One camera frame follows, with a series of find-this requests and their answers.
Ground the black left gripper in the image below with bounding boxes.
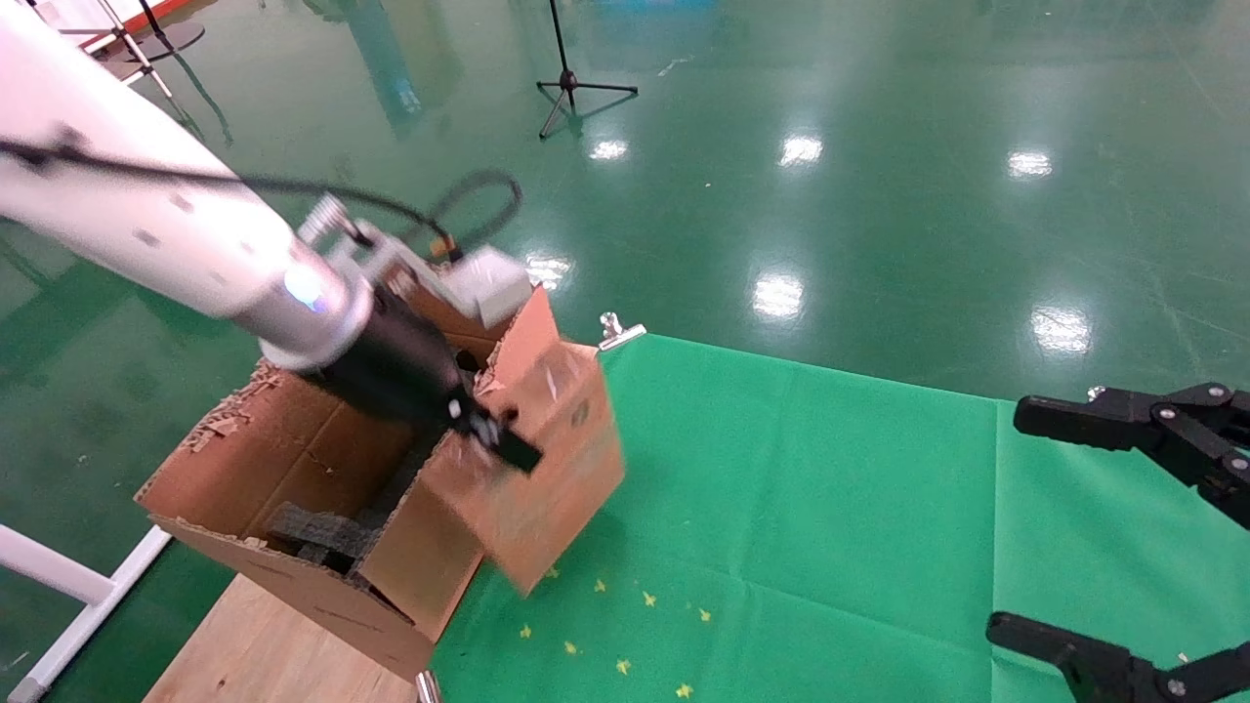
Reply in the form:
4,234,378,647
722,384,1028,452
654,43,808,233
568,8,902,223
303,283,544,475

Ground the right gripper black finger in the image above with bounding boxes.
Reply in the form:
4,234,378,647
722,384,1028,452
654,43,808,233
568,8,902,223
986,610,1250,703
1013,383,1250,528

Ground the small taped cardboard box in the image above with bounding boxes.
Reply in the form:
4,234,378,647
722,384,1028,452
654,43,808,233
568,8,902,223
420,283,628,597

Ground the large open cardboard carton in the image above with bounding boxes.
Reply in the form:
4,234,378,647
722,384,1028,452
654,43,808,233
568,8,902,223
135,278,509,682

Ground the black foam liner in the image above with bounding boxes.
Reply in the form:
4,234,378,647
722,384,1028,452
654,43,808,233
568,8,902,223
264,503,382,572

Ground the green cloth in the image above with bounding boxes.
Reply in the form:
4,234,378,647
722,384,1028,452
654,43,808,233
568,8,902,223
430,332,1250,703

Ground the black tripod stand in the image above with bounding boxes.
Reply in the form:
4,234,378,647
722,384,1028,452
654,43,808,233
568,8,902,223
535,0,641,140

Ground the silver light stand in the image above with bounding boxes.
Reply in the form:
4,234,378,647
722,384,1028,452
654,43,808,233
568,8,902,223
93,0,177,99

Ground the black round-base stand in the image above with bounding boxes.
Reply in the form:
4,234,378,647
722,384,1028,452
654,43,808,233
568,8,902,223
103,0,208,64

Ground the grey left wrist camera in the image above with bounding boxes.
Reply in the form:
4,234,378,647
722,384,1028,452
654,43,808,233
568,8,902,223
391,234,536,329

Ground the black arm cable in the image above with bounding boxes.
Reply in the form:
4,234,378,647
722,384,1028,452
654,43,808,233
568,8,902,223
0,137,523,265

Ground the white metal stand frame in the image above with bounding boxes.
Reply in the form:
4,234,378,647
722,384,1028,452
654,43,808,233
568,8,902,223
0,522,175,703

